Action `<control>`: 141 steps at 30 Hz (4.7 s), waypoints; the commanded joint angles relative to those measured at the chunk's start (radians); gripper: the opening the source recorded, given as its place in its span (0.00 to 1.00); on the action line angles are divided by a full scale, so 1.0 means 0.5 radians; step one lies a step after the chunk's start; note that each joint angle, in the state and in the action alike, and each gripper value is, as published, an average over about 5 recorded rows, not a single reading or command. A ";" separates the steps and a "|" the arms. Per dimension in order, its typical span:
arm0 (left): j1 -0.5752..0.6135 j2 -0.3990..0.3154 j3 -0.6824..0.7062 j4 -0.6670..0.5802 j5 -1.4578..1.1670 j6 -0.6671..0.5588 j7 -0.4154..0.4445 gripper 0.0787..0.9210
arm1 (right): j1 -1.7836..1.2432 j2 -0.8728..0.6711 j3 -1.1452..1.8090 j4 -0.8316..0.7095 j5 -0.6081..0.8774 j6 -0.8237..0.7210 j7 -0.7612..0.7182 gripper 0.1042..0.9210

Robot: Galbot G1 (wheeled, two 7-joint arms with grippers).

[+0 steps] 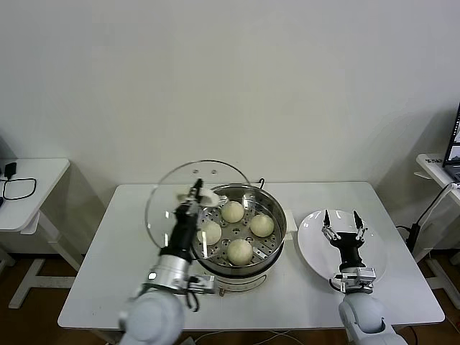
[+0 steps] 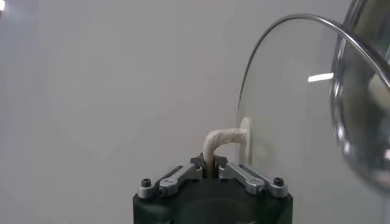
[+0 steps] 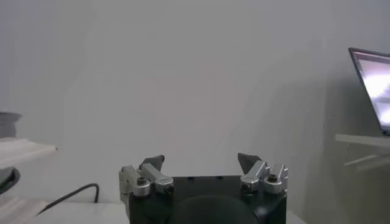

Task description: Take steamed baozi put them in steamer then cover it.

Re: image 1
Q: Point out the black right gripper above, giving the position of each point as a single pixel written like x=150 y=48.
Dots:
x=350 y=248

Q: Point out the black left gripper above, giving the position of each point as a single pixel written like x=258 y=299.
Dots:
x=181 y=233

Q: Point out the round glass pot lid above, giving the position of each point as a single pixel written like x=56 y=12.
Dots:
x=165 y=201

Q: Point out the white steamed baozi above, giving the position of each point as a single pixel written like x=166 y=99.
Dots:
x=261 y=225
x=239 y=251
x=233 y=211
x=213 y=231

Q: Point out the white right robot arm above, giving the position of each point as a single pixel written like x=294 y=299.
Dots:
x=359 y=312

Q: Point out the stainless steel steamer basket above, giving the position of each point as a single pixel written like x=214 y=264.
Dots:
x=269 y=248

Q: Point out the large white plate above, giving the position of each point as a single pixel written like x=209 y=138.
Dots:
x=312 y=244

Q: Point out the black power strip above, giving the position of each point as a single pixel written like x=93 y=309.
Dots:
x=414 y=231

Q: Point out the white side table with laptop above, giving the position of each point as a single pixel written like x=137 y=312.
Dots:
x=431 y=169

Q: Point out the white side table with adapter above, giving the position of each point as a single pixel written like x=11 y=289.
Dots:
x=36 y=187

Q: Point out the black power adapter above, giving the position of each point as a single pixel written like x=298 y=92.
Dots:
x=10 y=170

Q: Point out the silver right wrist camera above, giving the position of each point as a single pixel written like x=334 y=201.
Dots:
x=363 y=278

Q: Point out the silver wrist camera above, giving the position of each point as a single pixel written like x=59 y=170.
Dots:
x=201 y=284
x=363 y=278

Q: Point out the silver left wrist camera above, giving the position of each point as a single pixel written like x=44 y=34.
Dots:
x=201 y=284

